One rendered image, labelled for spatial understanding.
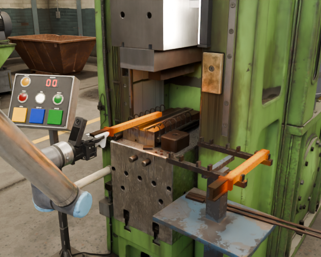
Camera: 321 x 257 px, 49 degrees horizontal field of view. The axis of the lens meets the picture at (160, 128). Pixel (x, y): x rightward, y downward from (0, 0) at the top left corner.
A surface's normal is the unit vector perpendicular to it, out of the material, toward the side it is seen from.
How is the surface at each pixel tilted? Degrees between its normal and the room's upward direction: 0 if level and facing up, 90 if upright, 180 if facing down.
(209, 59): 90
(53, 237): 0
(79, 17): 90
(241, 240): 0
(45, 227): 0
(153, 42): 90
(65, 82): 60
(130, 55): 90
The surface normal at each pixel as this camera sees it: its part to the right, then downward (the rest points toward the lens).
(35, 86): -0.18, -0.19
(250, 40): -0.60, 0.26
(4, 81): 0.75, 0.22
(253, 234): 0.00, -0.94
